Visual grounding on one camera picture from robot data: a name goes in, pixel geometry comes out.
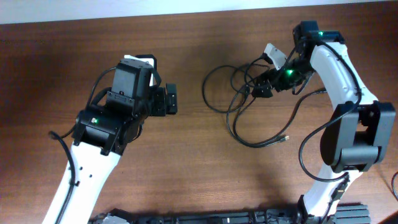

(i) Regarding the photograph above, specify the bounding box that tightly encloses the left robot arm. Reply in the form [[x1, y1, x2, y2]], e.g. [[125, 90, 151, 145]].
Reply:
[[44, 54, 178, 223]]

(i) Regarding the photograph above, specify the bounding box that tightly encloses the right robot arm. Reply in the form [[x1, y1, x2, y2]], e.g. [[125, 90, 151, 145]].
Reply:
[[252, 21, 396, 223]]

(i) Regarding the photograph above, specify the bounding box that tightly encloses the thin black background cable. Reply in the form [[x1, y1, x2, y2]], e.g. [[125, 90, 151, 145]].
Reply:
[[390, 170, 398, 202]]

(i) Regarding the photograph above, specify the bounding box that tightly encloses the left camera cable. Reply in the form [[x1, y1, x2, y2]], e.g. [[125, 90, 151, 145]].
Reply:
[[48, 67, 118, 224]]

